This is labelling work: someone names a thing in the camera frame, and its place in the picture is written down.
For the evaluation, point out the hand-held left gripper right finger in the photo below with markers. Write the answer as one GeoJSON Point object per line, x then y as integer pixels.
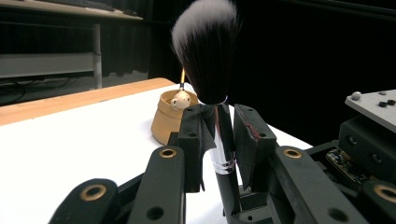
{"type": "Point", "coordinates": [252, 146]}

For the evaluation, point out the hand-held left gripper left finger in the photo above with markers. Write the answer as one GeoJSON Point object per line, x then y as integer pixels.
{"type": "Point", "coordinates": [194, 133]}

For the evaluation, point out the tan sack-shaped pot with bear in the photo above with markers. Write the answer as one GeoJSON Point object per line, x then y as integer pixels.
{"type": "Point", "coordinates": [165, 121]}

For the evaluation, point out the thin yellow stick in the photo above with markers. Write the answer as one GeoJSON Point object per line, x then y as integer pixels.
{"type": "Point", "coordinates": [182, 76]}

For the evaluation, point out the white-tipped makeup brush silver ferrule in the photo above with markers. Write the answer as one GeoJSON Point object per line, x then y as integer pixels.
{"type": "Point", "coordinates": [207, 62]}

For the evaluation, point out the white table cover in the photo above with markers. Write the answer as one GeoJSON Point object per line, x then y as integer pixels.
{"type": "Point", "coordinates": [77, 149]}

